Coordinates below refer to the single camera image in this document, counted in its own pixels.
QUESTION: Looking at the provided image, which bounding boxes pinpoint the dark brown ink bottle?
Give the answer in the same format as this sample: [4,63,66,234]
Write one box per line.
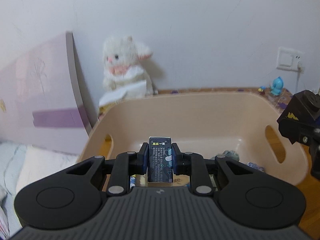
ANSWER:
[277,90,319,145]

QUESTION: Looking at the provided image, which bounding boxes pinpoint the blue patterned small box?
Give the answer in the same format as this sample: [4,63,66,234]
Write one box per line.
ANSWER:
[148,137,173,186]

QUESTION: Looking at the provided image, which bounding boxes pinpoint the white blue medicine box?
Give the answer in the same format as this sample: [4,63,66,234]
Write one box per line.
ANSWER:
[247,162,265,172]

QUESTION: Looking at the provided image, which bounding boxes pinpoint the cartoon bear tissue pack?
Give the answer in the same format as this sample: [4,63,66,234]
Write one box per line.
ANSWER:
[130,174,189,187]

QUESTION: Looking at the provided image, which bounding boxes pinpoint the white pillow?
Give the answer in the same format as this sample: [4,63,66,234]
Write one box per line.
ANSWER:
[16,146,78,193]

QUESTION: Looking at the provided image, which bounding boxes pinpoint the blue toy figurine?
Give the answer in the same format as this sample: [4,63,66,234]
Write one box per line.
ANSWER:
[270,76,284,96]

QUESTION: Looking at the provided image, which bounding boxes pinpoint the beige plastic storage basket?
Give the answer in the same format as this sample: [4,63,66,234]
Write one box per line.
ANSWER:
[80,92,309,185]

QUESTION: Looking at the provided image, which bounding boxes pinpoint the light blue bedsheet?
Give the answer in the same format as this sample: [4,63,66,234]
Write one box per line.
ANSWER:
[1,142,27,237]

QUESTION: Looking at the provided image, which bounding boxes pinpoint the pink purple bed headboard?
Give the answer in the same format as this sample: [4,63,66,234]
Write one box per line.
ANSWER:
[1,31,91,154]

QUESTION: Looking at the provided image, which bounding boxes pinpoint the gold tissue box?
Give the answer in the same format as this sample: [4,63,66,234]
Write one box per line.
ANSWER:
[98,80,146,120]

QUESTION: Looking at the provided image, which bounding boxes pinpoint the white plush lamb toy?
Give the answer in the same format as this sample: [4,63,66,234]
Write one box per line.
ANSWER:
[103,36,153,95]

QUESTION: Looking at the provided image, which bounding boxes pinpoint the white wall socket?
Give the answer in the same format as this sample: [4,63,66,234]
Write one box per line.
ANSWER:
[276,47,304,73]

